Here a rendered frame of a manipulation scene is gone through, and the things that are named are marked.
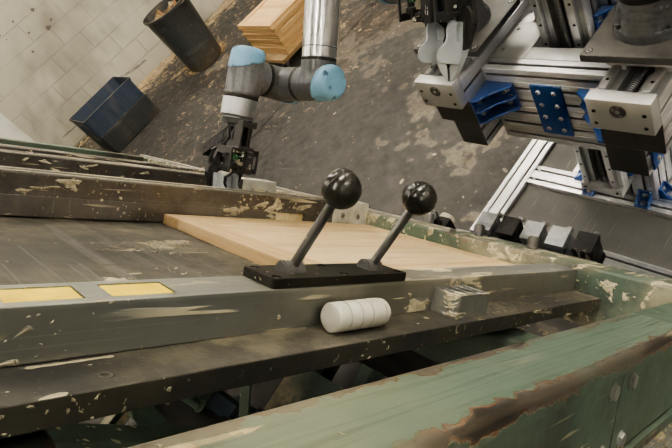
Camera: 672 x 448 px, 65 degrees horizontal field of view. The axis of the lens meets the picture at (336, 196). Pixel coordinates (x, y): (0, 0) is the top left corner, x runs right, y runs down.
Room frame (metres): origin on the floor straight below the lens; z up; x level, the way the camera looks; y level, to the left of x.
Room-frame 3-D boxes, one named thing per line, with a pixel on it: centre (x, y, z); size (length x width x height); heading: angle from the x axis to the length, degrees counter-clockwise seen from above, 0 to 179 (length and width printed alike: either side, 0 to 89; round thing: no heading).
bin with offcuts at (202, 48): (5.48, 0.21, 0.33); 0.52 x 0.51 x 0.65; 22
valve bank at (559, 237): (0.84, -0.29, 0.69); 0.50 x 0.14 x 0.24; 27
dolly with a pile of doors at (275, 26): (4.34, -0.44, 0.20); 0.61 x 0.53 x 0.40; 22
